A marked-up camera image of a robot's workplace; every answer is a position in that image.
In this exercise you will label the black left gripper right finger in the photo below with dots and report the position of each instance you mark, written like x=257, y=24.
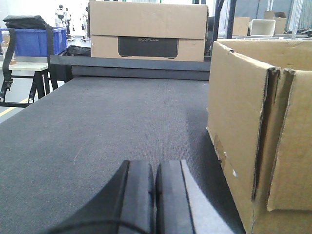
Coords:
x=182, y=207

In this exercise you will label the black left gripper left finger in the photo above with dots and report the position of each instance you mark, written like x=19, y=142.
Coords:
x=125, y=205

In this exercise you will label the brown cardboard carton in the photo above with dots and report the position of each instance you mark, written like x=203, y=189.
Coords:
x=260, y=124

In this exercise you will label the dark grey conveyor belt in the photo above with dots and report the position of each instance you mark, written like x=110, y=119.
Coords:
x=56, y=154

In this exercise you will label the white table with black legs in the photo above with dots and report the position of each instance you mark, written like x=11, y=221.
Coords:
x=24, y=80

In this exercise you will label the black laptop bag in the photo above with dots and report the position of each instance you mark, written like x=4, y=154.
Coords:
x=77, y=51

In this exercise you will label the brown box with black print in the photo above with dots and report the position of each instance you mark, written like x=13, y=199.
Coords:
x=157, y=31

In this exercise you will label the blue storage crate on table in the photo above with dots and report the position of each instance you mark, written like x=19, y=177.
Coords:
x=33, y=42

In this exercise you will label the small background cardboard box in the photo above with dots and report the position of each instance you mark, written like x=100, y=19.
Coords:
x=241, y=26

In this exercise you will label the white plastic bin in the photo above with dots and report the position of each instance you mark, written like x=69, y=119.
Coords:
x=262, y=27

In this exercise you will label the open background cardboard box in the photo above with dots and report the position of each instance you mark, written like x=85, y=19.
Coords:
x=280, y=20

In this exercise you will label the black bag with straps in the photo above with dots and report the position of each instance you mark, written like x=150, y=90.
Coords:
x=8, y=38

